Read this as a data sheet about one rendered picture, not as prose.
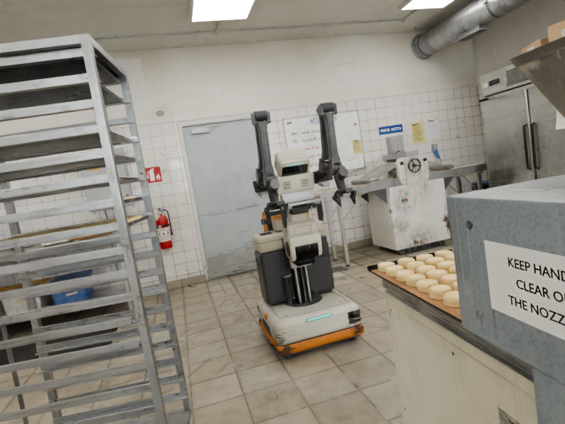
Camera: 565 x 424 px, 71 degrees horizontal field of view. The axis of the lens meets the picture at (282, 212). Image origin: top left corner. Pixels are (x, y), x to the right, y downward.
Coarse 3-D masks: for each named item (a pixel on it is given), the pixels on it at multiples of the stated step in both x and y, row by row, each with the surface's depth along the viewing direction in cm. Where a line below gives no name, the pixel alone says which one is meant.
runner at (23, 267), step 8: (112, 248) 146; (120, 248) 146; (64, 256) 144; (72, 256) 145; (80, 256) 145; (88, 256) 145; (96, 256) 146; (104, 256) 146; (16, 264) 143; (24, 264) 143; (32, 264) 143; (40, 264) 144; (48, 264) 144; (56, 264) 144; (0, 272) 142; (8, 272) 142; (16, 272) 143
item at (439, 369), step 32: (416, 320) 102; (416, 352) 105; (448, 352) 88; (480, 352) 77; (416, 384) 108; (448, 384) 91; (480, 384) 78; (512, 384) 69; (416, 416) 112; (448, 416) 94; (480, 416) 80; (512, 416) 71
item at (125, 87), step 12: (132, 108) 183; (132, 132) 184; (144, 168) 186; (144, 192) 186; (156, 240) 189; (156, 264) 190; (168, 300) 192; (168, 312) 192; (180, 372) 195; (180, 384) 195
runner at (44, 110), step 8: (56, 104) 140; (64, 104) 140; (72, 104) 141; (80, 104) 141; (88, 104) 141; (104, 104) 142; (0, 112) 138; (8, 112) 138; (16, 112) 139; (24, 112) 139; (32, 112) 139; (40, 112) 140; (48, 112) 140; (56, 112) 140; (64, 112) 142; (0, 120) 139; (8, 120) 141
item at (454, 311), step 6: (372, 270) 120; (384, 276) 112; (396, 282) 105; (402, 282) 104; (438, 282) 100; (408, 288) 99; (414, 288) 98; (420, 294) 93; (426, 294) 93; (426, 300) 89; (432, 300) 88; (438, 300) 88; (438, 306) 84; (444, 306) 84; (450, 312) 81; (456, 312) 80
